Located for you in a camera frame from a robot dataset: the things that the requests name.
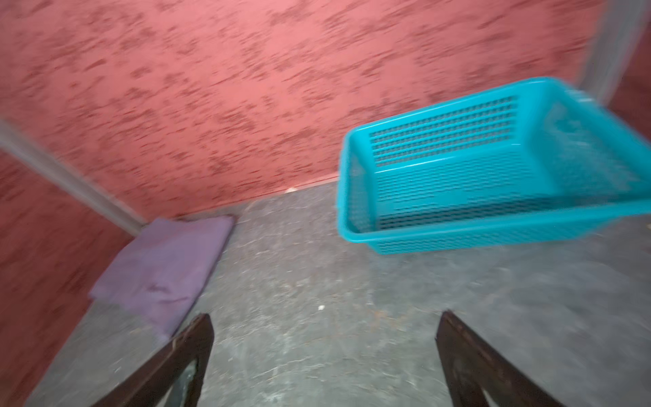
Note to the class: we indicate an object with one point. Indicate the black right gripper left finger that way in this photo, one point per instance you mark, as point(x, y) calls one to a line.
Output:
point(173, 376)

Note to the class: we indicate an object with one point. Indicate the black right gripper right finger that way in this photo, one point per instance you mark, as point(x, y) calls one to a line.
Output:
point(475, 372)

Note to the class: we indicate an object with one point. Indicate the purple trousers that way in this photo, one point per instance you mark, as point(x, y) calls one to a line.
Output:
point(161, 273)

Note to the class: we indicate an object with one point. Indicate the teal plastic basket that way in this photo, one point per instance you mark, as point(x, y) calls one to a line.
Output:
point(533, 161)

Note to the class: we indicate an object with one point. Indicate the right aluminium corner post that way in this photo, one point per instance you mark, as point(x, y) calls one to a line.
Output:
point(610, 53)

